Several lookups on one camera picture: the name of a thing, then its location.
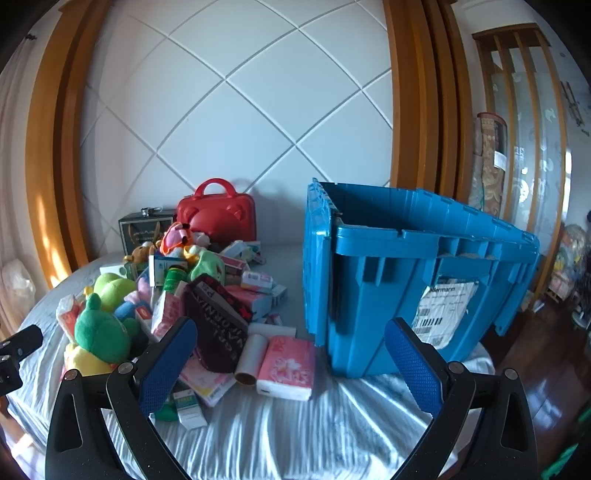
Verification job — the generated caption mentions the rolled patterned carpet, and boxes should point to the rolled patterned carpet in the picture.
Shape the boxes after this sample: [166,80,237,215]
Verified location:
[468,112,509,217]

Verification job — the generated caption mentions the green plush with red mark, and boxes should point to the green plush with red mark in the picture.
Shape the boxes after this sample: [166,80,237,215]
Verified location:
[189,251,227,289]

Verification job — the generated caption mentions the white plastic bag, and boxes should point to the white plastic bag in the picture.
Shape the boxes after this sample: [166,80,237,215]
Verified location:
[0,258,37,319]

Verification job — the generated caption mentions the long white box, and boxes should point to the long white box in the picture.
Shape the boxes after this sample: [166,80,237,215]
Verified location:
[249,322,297,339]

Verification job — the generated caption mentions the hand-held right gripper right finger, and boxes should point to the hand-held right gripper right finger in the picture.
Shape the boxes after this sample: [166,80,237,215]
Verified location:
[384,317,539,480]

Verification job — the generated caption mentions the red tissue packets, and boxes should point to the red tissue packets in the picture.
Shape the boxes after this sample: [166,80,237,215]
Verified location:
[56,295,86,337]

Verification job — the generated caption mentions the small pink white box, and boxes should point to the small pink white box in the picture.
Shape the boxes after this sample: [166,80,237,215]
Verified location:
[241,271,274,291]

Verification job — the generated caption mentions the red bear-shaped case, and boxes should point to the red bear-shaped case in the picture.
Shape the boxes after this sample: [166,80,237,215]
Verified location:
[177,178,257,243]

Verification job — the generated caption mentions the pink flowered tissue pack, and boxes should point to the pink flowered tissue pack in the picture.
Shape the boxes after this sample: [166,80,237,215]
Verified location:
[257,335,317,401]

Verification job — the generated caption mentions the dark metal box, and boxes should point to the dark metal box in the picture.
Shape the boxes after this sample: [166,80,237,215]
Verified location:
[118,208,178,257]

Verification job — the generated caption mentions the pink cardboard box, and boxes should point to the pink cardboard box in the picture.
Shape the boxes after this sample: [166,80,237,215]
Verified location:
[226,285,287,319]

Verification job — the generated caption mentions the pale curtain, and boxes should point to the pale curtain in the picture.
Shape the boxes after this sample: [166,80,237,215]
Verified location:
[0,60,47,278]

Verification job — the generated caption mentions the dark green yellow plush toy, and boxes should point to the dark green yellow plush toy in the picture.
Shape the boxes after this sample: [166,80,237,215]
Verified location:
[65,293,139,374]

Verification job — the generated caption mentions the dark maroon printed pouch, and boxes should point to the dark maroon printed pouch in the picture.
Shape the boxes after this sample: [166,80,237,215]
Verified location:
[185,274,252,374]

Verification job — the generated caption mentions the wooden door frame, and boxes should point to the wooden door frame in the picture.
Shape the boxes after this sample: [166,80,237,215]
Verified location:
[383,0,476,204]

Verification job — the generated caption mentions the frosted glass wooden screen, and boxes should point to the frosted glass wooden screen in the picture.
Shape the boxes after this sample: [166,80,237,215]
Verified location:
[473,23,573,287]

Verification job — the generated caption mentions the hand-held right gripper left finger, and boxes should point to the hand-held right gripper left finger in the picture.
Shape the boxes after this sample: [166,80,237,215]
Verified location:
[45,317,199,480]

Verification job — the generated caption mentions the curved wooden frame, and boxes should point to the curved wooden frame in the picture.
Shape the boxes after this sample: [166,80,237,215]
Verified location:
[25,0,121,291]

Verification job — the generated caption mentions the small white green box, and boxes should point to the small white green box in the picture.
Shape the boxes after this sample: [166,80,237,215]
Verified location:
[173,388,208,430]

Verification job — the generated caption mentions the orange pink plush toy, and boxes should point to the orange pink plush toy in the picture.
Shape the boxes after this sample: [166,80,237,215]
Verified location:
[159,222,204,257]

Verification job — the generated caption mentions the green bottle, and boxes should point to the green bottle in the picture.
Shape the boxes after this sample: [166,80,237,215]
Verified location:
[163,267,188,296]

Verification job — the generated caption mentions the flat pink white box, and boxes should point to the flat pink white box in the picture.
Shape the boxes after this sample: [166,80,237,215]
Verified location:
[178,357,236,407]

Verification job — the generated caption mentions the light green plush toy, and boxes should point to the light green plush toy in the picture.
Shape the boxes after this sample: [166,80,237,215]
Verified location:
[93,272,137,312]

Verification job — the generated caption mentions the white box with red label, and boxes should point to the white box with red label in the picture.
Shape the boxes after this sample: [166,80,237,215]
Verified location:
[134,305,155,333]

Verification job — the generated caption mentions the pile of toys and packets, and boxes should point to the pile of toys and packets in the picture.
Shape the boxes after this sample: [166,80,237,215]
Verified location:
[7,240,497,480]

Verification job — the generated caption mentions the white blue box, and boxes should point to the white blue box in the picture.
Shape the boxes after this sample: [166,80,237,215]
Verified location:
[148,255,188,287]

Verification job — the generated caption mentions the blue plastic crate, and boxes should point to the blue plastic crate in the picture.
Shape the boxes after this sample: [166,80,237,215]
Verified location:
[302,179,541,377]

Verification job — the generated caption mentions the small brown plush toy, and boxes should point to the small brown plush toy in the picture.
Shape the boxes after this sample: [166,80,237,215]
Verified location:
[122,242,158,278]

